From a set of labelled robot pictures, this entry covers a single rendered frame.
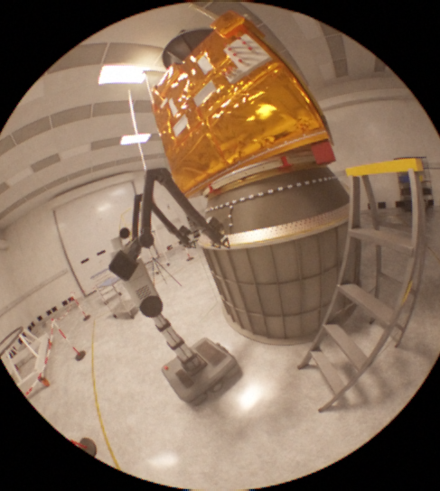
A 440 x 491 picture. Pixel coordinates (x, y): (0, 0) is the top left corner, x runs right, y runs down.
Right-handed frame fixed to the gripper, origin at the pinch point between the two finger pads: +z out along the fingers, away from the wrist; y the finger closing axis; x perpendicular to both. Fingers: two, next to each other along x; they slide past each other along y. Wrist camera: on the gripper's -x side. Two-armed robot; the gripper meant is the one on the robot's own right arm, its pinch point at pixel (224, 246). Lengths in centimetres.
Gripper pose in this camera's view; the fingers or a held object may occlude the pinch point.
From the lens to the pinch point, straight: 104.9
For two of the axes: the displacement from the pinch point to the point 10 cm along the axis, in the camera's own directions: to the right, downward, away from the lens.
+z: 6.3, 6.0, 5.0
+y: -6.3, 0.1, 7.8
